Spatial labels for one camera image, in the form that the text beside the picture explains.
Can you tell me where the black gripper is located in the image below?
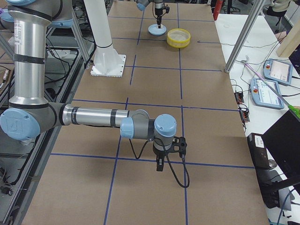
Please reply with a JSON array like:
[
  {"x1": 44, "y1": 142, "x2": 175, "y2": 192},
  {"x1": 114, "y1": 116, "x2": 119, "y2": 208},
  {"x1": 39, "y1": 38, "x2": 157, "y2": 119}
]
[
  {"x1": 155, "y1": 8, "x2": 163, "y2": 29},
  {"x1": 153, "y1": 149, "x2": 168, "y2": 172}
]

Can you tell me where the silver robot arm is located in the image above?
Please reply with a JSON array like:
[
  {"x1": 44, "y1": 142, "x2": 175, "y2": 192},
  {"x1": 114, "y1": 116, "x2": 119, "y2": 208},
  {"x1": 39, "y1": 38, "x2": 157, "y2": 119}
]
[
  {"x1": 0, "y1": 0, "x2": 179, "y2": 171},
  {"x1": 136, "y1": 0, "x2": 164, "y2": 29}
]

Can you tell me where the yellow rimmed bamboo steamer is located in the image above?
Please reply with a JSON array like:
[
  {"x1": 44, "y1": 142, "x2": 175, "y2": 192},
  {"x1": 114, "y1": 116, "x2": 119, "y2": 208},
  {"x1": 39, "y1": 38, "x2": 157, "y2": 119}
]
[{"x1": 167, "y1": 28, "x2": 191, "y2": 48}]

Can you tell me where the light blue plate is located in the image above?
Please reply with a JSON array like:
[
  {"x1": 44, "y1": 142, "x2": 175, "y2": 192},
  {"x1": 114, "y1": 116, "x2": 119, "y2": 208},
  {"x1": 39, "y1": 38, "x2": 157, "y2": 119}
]
[{"x1": 148, "y1": 24, "x2": 167, "y2": 36}]

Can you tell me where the red cylinder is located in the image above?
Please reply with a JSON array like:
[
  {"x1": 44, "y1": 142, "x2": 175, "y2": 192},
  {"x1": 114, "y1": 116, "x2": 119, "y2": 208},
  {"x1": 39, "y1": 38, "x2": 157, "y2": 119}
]
[{"x1": 213, "y1": 0, "x2": 223, "y2": 21}]

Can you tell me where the orange black connector lower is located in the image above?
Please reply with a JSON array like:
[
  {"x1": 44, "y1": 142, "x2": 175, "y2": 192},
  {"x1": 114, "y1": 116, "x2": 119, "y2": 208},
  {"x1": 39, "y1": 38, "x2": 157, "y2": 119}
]
[{"x1": 239, "y1": 108, "x2": 250, "y2": 123}]

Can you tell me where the orange black connector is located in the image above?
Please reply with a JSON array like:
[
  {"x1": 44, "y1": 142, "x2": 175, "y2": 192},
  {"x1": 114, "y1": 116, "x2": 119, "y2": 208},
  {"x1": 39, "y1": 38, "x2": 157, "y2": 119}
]
[
  {"x1": 239, "y1": 108, "x2": 250, "y2": 123},
  {"x1": 234, "y1": 91, "x2": 244, "y2": 104}
]

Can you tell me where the orange black connector upper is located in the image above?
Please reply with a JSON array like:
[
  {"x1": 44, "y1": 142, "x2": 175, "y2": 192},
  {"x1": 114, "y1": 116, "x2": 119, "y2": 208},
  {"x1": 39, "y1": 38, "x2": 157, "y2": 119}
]
[{"x1": 234, "y1": 91, "x2": 244, "y2": 104}]

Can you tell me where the black monitor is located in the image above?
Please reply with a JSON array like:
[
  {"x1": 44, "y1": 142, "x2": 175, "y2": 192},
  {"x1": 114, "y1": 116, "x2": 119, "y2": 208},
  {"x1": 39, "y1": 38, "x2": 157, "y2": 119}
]
[{"x1": 247, "y1": 110, "x2": 300, "y2": 210}]

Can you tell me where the near blue teach pendant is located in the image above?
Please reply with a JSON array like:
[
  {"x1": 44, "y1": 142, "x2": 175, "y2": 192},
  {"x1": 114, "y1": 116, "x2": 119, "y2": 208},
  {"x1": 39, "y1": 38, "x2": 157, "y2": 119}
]
[{"x1": 250, "y1": 78, "x2": 285, "y2": 110}]

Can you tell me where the blue teach pendant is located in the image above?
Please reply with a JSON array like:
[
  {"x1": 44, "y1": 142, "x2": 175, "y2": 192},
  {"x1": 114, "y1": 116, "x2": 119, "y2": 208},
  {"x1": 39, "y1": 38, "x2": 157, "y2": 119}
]
[
  {"x1": 263, "y1": 59, "x2": 293, "y2": 86},
  {"x1": 250, "y1": 78, "x2": 285, "y2": 110}
]

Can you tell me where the far blue teach pendant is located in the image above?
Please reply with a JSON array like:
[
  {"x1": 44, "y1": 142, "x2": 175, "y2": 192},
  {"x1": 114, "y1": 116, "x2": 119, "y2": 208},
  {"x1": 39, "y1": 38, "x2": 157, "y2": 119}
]
[{"x1": 263, "y1": 59, "x2": 293, "y2": 86}]

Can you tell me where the wooden beam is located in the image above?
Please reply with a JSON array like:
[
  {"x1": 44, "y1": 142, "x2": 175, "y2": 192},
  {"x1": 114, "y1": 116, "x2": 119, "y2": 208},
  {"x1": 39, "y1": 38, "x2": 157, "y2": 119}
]
[{"x1": 276, "y1": 21, "x2": 300, "y2": 58}]

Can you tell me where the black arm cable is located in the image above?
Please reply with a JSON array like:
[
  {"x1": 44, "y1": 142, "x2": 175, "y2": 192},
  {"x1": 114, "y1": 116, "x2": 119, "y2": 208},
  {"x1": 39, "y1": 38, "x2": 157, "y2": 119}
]
[{"x1": 129, "y1": 137, "x2": 190, "y2": 188}]

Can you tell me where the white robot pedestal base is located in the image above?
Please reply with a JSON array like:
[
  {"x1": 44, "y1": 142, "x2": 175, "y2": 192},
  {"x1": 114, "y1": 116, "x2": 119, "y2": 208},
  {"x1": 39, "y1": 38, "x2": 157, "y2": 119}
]
[{"x1": 87, "y1": 0, "x2": 126, "y2": 77}]

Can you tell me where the aluminium frame post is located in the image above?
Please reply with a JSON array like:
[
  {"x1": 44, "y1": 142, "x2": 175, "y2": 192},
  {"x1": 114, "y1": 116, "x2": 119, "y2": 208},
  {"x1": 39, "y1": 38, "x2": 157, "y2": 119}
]
[{"x1": 225, "y1": 0, "x2": 264, "y2": 73}]

